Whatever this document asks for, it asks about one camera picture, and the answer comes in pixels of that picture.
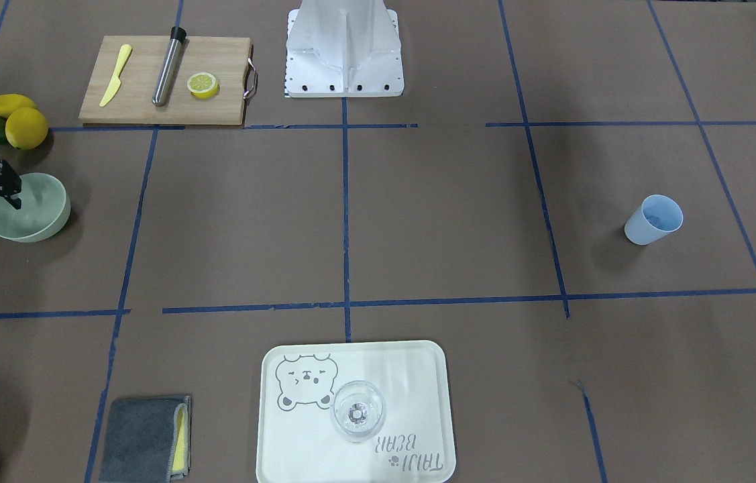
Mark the green bowl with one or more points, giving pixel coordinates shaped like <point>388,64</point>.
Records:
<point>45,209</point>

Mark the light blue plastic cup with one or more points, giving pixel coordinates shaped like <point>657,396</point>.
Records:
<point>655,218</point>

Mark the yellow plastic knife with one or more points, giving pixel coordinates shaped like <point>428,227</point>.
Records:
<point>115,81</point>

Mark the steel muddler rod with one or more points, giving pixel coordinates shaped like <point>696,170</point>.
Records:
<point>169,68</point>

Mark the yellow lemon half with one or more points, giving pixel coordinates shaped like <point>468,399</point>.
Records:
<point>203,85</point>

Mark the wooden cutting board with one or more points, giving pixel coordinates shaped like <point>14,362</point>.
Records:
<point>225,57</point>

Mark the white bear tray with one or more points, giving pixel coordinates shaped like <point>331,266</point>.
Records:
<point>297,441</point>

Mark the clear wine glass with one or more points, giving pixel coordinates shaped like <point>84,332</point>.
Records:
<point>358,411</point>

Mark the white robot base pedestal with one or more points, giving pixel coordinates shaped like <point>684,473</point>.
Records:
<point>338,49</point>

